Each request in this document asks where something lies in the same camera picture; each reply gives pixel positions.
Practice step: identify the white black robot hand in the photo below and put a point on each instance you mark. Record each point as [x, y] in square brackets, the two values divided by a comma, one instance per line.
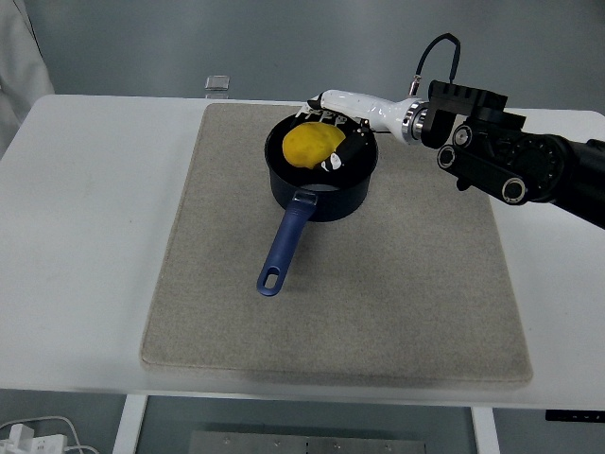
[368, 109]

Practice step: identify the small metal floor socket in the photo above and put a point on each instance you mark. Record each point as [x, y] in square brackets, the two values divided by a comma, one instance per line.
[218, 82]

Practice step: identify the beige fabric mat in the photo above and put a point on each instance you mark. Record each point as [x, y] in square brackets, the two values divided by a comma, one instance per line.
[354, 321]

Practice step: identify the white table leg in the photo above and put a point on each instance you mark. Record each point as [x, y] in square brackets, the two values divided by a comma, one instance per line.
[484, 432]
[128, 425]

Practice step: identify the person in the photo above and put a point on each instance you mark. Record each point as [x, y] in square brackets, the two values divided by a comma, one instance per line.
[19, 71]

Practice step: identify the black table control panel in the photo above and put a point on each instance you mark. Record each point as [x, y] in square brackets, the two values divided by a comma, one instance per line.
[574, 415]

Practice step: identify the white power strip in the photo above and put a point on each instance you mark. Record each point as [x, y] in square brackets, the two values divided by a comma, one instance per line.
[33, 442]

